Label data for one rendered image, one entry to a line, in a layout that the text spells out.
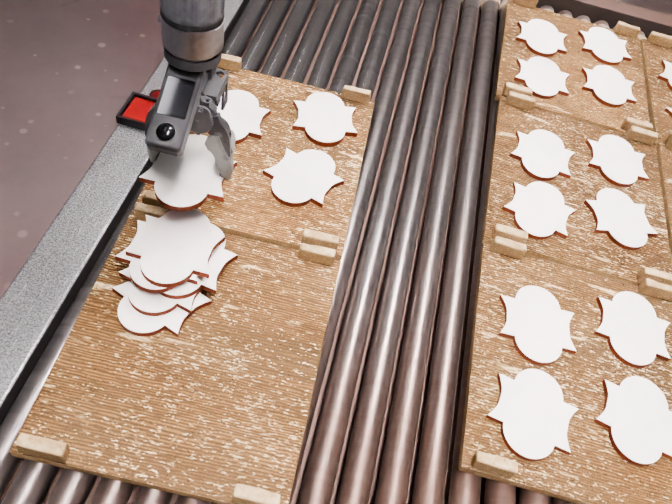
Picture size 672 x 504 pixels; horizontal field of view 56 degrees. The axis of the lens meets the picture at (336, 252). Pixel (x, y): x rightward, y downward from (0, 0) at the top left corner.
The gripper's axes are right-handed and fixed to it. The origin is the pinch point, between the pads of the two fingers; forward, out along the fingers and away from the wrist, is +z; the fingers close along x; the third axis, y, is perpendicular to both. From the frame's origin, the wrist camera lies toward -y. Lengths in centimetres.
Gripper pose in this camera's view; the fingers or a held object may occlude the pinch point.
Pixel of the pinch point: (189, 170)
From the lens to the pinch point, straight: 97.5
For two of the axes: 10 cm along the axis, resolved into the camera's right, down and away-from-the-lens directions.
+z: -1.7, 6.2, 7.7
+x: -9.7, -2.3, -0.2
